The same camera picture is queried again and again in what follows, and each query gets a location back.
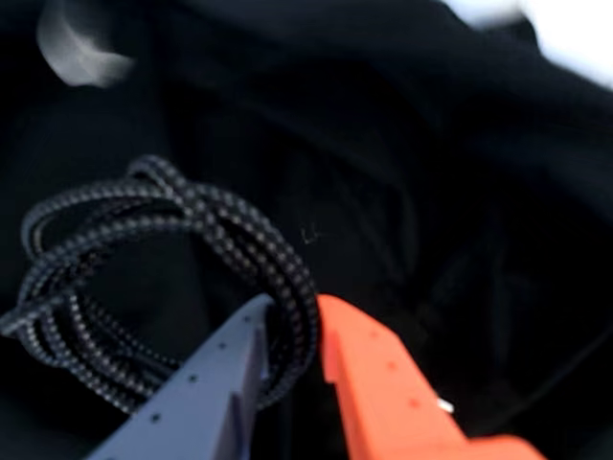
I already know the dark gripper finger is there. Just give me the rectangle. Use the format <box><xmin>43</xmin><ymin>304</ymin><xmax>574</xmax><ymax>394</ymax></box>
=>
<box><xmin>87</xmin><ymin>293</ymin><xmax>275</xmax><ymax>460</ymax></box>

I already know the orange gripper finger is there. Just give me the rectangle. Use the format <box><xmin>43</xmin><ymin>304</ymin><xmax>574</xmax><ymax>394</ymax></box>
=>
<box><xmin>317</xmin><ymin>293</ymin><xmax>548</xmax><ymax>460</ymax></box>

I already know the black braided cable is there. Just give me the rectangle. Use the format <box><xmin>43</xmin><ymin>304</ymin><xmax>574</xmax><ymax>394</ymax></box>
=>
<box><xmin>0</xmin><ymin>153</ymin><xmax>457</xmax><ymax>419</ymax></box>

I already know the black fabric bag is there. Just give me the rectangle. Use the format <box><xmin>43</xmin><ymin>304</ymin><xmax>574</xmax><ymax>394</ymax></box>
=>
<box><xmin>0</xmin><ymin>0</ymin><xmax>613</xmax><ymax>460</ymax></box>

